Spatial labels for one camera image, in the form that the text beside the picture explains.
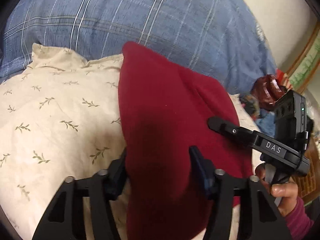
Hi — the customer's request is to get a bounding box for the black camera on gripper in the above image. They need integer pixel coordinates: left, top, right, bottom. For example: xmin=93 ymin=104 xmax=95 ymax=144
xmin=274 ymin=90 xmax=314 ymax=148

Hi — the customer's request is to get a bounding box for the person's right hand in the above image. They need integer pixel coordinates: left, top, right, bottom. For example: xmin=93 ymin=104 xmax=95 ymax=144
xmin=255 ymin=164 xmax=298 ymax=217

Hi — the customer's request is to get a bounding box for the cream leaf-print pillow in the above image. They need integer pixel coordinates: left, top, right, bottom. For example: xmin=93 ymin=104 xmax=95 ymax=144
xmin=1 ymin=44 xmax=256 ymax=239

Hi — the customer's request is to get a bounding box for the red fleece garment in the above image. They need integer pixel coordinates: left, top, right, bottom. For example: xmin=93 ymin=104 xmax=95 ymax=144
xmin=118 ymin=42 xmax=252 ymax=239

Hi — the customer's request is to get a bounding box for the dark red shiny bag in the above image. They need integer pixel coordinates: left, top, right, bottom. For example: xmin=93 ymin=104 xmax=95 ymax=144
xmin=251 ymin=74 xmax=287 ymax=111

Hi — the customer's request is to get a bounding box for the blue plaid pillow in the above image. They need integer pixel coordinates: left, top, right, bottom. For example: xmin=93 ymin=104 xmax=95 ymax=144
xmin=1 ymin=0 xmax=276 ymax=94

